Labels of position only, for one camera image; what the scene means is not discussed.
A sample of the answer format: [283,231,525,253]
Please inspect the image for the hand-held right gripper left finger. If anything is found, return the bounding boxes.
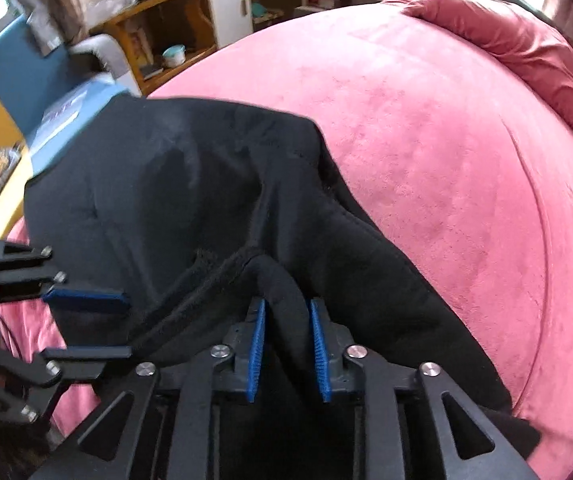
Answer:
[31,297,267,480]

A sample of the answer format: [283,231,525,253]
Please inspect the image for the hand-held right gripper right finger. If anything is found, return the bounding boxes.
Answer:
[309,297,542,480]

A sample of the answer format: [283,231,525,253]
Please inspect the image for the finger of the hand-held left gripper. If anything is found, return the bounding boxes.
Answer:
[0,237,131,315]
[0,332,134,426]

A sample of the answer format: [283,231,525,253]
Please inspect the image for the black embroidered pants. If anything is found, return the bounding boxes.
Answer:
[23,94,542,480]

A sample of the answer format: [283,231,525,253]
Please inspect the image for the blue and white box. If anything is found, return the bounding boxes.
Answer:
[29,75,132,181]

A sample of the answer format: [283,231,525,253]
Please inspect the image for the bed with pink blanket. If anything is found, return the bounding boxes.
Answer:
[0,0,573,480]

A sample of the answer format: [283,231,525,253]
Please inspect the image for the grey chair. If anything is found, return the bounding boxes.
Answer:
[69,34,142,97]

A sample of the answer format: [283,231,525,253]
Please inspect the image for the teal cup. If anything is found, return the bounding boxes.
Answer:
[161,45,188,69]

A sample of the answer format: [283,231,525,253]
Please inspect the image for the clear plastic bag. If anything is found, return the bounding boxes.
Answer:
[86,0,157,23]

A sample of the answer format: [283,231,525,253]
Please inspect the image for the wooden table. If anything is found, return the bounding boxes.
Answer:
[89,0,220,96]

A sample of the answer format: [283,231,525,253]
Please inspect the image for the white and wood cabinet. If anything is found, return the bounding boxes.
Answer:
[201,0,256,50]

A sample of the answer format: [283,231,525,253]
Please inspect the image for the pink duvet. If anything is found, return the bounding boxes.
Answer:
[400,0,573,156]

